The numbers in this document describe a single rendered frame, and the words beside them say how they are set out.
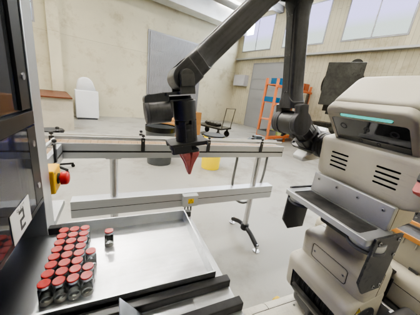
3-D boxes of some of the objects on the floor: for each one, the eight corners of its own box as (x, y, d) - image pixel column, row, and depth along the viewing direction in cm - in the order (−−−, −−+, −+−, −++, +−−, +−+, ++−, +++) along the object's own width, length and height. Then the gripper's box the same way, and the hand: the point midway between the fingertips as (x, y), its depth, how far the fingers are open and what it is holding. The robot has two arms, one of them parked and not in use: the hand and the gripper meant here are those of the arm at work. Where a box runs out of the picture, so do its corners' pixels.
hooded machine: (97, 117, 752) (95, 78, 714) (100, 120, 707) (99, 79, 668) (74, 116, 712) (72, 75, 674) (76, 119, 667) (74, 75, 628)
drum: (211, 162, 413) (215, 132, 395) (224, 169, 383) (229, 136, 365) (195, 164, 389) (199, 132, 371) (207, 172, 360) (212, 137, 342)
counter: (67, 116, 700) (65, 91, 677) (74, 130, 523) (72, 97, 500) (39, 115, 655) (35, 89, 632) (35, 130, 478) (31, 94, 454)
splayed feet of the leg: (254, 254, 182) (257, 241, 178) (227, 221, 225) (229, 210, 221) (261, 252, 185) (264, 239, 181) (234, 220, 228) (235, 209, 224)
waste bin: (167, 156, 415) (169, 123, 395) (178, 165, 374) (181, 129, 354) (140, 158, 386) (141, 122, 366) (149, 168, 344) (150, 128, 325)
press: (353, 155, 664) (384, 62, 585) (336, 158, 589) (369, 52, 510) (311, 144, 769) (333, 64, 690) (292, 145, 695) (314, 56, 616)
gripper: (168, 123, 49) (174, 182, 54) (208, 119, 52) (210, 174, 58) (162, 119, 55) (168, 172, 60) (199, 115, 58) (201, 165, 64)
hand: (189, 170), depth 59 cm, fingers closed
